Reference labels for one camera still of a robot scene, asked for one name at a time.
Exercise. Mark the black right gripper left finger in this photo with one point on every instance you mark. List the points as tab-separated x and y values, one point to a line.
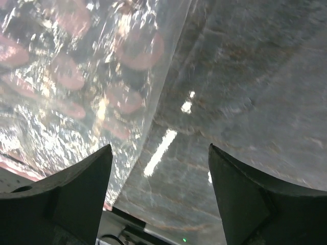
64	208

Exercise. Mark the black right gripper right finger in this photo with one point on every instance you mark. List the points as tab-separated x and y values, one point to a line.
257	208

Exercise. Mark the clear pink-dotted zip bag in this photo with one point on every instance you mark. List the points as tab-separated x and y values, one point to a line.
78	75

